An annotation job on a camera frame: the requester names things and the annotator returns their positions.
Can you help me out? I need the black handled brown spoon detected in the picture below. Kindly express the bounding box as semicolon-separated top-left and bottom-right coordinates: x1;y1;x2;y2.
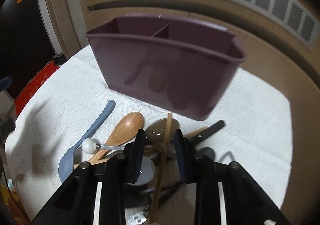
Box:
184;120;226;146

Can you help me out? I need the wooden spoon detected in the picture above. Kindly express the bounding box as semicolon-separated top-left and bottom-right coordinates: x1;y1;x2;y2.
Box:
88;111;144;164

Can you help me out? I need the translucent brown plastic spoon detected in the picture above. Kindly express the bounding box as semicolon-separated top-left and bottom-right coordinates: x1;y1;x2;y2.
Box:
145;118;180;145

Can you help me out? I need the wooden chopstick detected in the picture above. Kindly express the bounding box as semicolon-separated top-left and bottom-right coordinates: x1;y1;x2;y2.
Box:
148;113;172;224

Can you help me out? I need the blue-grey silicone spoon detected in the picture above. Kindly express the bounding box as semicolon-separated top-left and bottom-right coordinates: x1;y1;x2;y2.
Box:
58;100;116;183

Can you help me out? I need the white plastic spoon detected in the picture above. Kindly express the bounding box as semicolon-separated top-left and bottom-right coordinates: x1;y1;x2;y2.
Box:
129;156;156;186

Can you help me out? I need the stainless steel spoon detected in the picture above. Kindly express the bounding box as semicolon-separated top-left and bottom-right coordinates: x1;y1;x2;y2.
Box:
144;140;176;158

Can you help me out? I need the white textured table cloth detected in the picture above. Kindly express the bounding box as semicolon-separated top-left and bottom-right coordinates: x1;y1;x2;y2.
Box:
5;47;293;218

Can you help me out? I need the purple plastic utensil caddy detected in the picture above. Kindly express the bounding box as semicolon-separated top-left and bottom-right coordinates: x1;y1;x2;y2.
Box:
86;14;246;121

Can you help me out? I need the red box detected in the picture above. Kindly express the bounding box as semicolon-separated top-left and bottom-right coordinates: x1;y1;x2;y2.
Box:
14;60;59;117

